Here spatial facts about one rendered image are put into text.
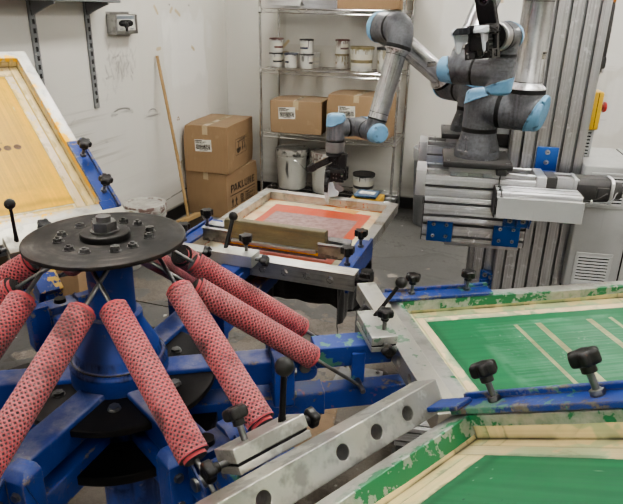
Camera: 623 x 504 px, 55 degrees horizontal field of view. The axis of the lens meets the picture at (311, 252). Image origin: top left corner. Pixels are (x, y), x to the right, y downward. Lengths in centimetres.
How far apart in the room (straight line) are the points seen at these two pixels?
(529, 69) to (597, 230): 68
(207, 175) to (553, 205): 373
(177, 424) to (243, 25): 523
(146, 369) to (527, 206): 140
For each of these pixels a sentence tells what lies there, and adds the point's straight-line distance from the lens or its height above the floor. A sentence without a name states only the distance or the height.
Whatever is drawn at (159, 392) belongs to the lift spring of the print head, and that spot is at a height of 117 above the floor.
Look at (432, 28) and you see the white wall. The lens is 547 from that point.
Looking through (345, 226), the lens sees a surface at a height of 96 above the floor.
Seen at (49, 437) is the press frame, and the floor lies 102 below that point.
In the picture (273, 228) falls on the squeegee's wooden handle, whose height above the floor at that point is 105.
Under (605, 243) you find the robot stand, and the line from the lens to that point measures 242.
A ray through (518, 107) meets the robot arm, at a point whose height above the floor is 144.
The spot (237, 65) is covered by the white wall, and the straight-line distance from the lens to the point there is 602.
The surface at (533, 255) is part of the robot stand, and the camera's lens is 244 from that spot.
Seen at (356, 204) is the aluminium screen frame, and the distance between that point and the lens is 248.
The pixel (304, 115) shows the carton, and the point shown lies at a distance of 533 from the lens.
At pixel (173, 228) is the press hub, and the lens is 122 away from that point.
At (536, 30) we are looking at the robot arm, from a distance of 204.
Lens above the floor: 171
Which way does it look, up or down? 22 degrees down
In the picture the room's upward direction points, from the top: 1 degrees clockwise
